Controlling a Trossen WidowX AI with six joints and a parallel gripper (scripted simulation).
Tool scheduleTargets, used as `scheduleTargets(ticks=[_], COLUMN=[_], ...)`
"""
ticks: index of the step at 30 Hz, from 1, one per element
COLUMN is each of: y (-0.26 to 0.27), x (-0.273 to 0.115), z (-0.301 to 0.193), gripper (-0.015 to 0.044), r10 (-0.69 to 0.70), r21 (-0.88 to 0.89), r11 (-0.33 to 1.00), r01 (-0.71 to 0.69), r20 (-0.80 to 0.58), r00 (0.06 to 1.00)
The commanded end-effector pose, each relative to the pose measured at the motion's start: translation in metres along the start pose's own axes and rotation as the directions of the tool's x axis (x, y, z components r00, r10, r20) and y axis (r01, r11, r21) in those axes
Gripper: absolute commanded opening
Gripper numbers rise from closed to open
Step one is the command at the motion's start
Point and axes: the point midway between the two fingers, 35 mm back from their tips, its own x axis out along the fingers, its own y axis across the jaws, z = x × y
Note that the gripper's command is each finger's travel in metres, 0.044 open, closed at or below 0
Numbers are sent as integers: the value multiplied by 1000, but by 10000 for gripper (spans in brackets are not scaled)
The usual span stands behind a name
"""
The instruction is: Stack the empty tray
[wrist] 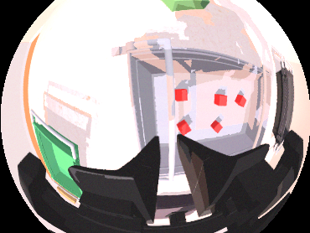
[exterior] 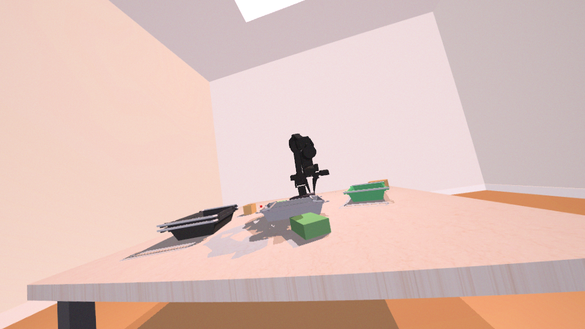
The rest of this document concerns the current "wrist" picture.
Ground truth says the green block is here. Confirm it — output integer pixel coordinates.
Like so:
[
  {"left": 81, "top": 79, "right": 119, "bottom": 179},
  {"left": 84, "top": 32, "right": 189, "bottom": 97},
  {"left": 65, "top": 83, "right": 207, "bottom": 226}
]
[{"left": 161, "top": 0, "right": 209, "bottom": 12}]

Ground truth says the small red block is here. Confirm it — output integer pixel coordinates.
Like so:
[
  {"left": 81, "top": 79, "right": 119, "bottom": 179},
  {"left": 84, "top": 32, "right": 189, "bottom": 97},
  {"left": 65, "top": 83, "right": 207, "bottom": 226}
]
[
  {"left": 175, "top": 89, "right": 188, "bottom": 101},
  {"left": 214, "top": 94, "right": 228, "bottom": 106},
  {"left": 176, "top": 119, "right": 192, "bottom": 136},
  {"left": 235, "top": 94, "right": 246, "bottom": 107},
  {"left": 211, "top": 121, "right": 222, "bottom": 133}
]

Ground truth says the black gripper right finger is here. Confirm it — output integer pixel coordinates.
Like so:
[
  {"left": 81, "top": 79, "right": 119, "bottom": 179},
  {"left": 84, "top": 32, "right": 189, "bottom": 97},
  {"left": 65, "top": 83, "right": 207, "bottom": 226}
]
[{"left": 178, "top": 134, "right": 270, "bottom": 217}]

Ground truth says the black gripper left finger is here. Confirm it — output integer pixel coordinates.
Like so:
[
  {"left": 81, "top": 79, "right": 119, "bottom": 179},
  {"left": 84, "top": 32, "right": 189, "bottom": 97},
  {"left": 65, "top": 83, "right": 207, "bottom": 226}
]
[{"left": 68, "top": 136, "right": 161, "bottom": 224}]

